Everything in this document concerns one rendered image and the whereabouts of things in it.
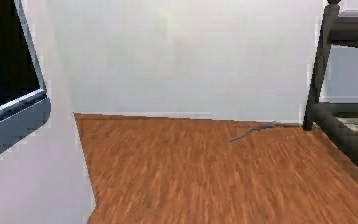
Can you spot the dark window with grey frame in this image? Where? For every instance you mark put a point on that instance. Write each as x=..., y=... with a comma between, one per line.
x=7, y=60

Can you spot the black frame bed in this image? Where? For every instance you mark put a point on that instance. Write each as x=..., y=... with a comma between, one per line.
x=323, y=60

